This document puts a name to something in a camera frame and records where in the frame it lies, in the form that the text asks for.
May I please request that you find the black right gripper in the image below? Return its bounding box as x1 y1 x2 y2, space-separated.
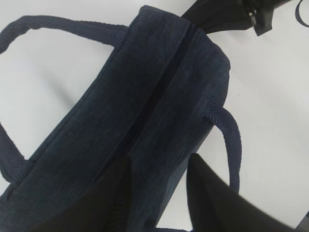
182 0 291 36

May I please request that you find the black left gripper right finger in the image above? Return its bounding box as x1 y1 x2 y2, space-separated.
188 154 309 232

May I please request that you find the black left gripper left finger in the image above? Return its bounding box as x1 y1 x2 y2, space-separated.
33 157 132 232

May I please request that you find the dark navy lunch bag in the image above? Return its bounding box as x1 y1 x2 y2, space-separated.
0 6 241 232

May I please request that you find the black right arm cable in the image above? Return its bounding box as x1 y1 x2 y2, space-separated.
294 0 309 27

